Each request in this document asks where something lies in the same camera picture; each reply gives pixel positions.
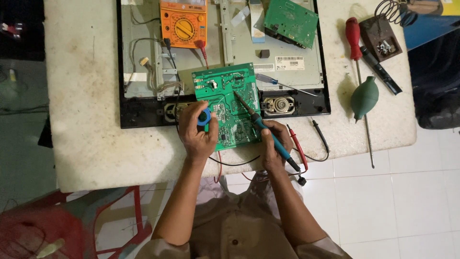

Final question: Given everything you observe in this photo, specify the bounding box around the person's right hand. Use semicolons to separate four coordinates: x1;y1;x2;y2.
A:
260;120;294;172

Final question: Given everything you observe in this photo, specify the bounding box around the person's left hand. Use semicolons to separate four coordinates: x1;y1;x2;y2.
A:
178;101;220;162

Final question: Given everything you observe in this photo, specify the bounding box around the blue solder wire spool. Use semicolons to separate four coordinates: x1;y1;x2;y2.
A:
196;108;213;127

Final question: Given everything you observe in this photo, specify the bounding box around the blue handled soldering iron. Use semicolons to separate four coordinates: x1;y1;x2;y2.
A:
234;91;308;186

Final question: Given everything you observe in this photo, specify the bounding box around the red multimeter probe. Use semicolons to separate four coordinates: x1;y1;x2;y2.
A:
286;124;309;172

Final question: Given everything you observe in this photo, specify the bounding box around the oval monitor speaker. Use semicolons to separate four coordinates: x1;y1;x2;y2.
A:
157;102;195;123
260;96;296;116

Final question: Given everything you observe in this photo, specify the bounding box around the black multimeter probe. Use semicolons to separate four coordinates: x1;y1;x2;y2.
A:
310;118;330;154

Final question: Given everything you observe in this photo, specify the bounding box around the large green circuit board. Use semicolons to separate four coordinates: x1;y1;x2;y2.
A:
191;63;263;152

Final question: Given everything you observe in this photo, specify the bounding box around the black framed monitor chassis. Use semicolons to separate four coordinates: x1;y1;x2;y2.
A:
116;0;331;129

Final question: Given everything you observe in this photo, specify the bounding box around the person's beige shirt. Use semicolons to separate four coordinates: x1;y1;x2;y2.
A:
135;172;353;259

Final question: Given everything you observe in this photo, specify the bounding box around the red banana plug lead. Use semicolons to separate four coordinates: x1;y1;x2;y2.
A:
194;40;210;70

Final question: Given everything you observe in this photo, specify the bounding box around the black banana plug lead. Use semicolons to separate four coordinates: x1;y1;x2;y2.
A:
163;38;180;83

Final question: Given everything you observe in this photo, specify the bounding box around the green rubber blower bulb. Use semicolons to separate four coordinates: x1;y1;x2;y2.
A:
351;76;380;124

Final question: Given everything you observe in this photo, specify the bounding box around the orange multimeter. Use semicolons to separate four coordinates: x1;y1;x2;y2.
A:
159;0;208;49

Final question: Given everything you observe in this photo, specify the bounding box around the small green circuit board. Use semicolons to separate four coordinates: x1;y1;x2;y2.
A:
263;0;319;49

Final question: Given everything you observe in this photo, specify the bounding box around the black desoldering pump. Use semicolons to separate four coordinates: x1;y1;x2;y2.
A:
360;45;403;96

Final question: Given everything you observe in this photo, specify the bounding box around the brown soldering iron stand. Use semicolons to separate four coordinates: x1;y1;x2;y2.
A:
359;0;419;63

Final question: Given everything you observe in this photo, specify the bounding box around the red plastic chair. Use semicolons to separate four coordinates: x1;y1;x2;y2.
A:
0;185;153;259

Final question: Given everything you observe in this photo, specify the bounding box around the black bag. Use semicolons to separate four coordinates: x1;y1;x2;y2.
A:
408;29;460;130

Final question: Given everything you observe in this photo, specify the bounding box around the blue box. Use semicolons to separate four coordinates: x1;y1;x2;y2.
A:
402;0;460;51

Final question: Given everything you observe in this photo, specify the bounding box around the clear blue handled screwdriver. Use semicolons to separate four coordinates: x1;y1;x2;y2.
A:
255;73;319;97

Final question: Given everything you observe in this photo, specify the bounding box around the grey wire bundle with connector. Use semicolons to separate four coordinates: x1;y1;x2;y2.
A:
124;38;184;95

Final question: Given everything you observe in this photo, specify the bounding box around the white flat ribbon cable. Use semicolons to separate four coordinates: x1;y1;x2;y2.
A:
249;0;266;44

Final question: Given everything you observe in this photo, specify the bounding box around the long red handled screwdriver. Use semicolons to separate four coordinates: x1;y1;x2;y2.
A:
345;17;375;169

